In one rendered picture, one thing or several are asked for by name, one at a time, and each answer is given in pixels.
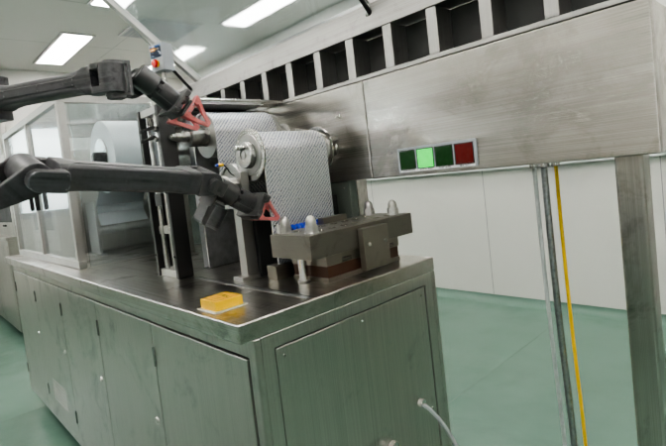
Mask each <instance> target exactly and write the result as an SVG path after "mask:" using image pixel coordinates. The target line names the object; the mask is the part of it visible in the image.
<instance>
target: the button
mask: <svg viewBox="0 0 666 446"><path fill-rule="evenodd" d="M200 303H201V308H204V309H207V310H211V311H215V312H217V311H221V310H224V309H227V308H230V307H233V306H236V305H239V304H242V303H243V296H242V294H239V293H234V292H229V291H224V292H221V293H217V294H214V295H210V296H207V297H204V298H201V299H200Z"/></svg>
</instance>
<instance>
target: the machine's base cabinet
mask: <svg viewBox="0 0 666 446"><path fill-rule="evenodd" d="M13 270H14V277H15V288H16V291H17V296H18V302H19V309H20V316H21V322H22V329H23V336H24V342H25V349H26V355H27V366H28V372H29V375H30V382H31V388H32V390H33V391H34V392H35V393H36V394H37V395H38V396H39V398H40V399H41V400H42V401H43V402H44V403H45V405H46V406H47V407H48V408H49V409H50V410H51V412H52V413H53V414H54V415H55V416H56V418H57V419H58V420H59V421H60V422H61V423H62V425H63V426H64V427H65V428H66V429H67V430H68V431H69V433H70V434H71V435H72V436H73V437H74V438H75V440H76V441H77V442H78V443H79V444H80V445H81V446H389V444H390V443H391V441H392V440H394V441H397V442H398V443H399V446H452V441H451V439H450V438H449V436H448V434H447V433H446V431H445V430H444V428H443V427H442V426H441V424H440V423H439V421H438V420H437V419H436V418H435V417H434V416H433V415H432V414H431V413H430V412H429V411H428V410H427V409H426V408H422V407H419V406H418V404H417V402H418V400H419V399H420V398H423V399H425V400H426V404H427V405H428V406H430V407H431V408H432V409H433V410H434V411H435V412H436V413H437V414H438V415H439V416H440V417H441V419H442V420H443V421H444V423H445V424H446V425H447V427H448V428H449V430H450V432H451V428H450V418H449V408H448V399H447V390H446V380H445V371H444V361H443V351H442V342H441V332H440V322H439V313H438V303H437V293H436V284H435V274H434V271H431V272H428V273H426V274H423V275H421V276H418V277H416V278H413V279H409V280H406V281H404V282H401V283H399V284H396V285H393V286H391V287H388V288H386V289H383V290H381V291H378V292H375V293H373V294H370V295H368V296H365V297H363V298H360V299H358V300H355V301H352V302H350V303H347V304H345V305H342V306H340V307H337V308H334V309H332V310H329V311H327V312H324V313H322V314H319V315H316V316H314V317H311V318H309V319H306V320H304V321H301V322H299V323H296V324H293V325H291V326H288V327H286V328H283V329H281V330H279V331H276V332H274V333H271V334H269V335H266V336H264V337H261V338H258V339H256V340H253V341H251V342H248V343H246V344H243V345H238V344H235V343H232V342H229V341H226V340H223V339H221V338H218V337H215V336H212V335H209V334H206V333H203V332H201V331H198V330H195V329H192V328H189V327H186V326H183V325H181V324H178V323H175V322H172V321H169V320H166V319H164V318H161V317H158V316H155V315H153V314H150V313H147V312H145V311H142V310H139V309H136V308H133V307H130V306H127V305H125V304H122V303H119V302H116V301H113V300H110V299H107V298H105V297H102V296H99V295H96V294H93V293H90V292H88V291H85V290H82V289H79V288H76V287H73V286H70V285H68V284H65V283H62V282H59V281H56V280H53V279H49V278H46V277H43V276H40V275H37V274H34V273H32V272H29V271H26V270H23V269H20V268H17V267H14V266H13Z"/></svg>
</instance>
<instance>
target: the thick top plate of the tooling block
mask: <svg viewBox="0 0 666 446"><path fill-rule="evenodd" d="M380 223H388V238H389V239H391V238H395V237H399V236H402V235H406V234H409V233H412V222H411V213H399V214H397V215H387V213H376V214H375V215H370V216H364V215H361V216H356V217H351V218H347V220H342V221H338V222H333V223H328V224H319V225H317V226H318V231H319V233H316V234H307V235H306V234H304V233H305V228H300V229H295V230H291V231H292V233H289V234H279V233H276V234H272V235H270V237H271V245H272V253H273V258H283V259H294V260H305V261H314V260H318V259H321V258H325V257H328V256H332V255H336V254H339V253H343V252H346V251H350V250H353V249H357V248H359V240H358V231H357V229H360V228H364V227H368V226H372V225H376V224H380Z"/></svg>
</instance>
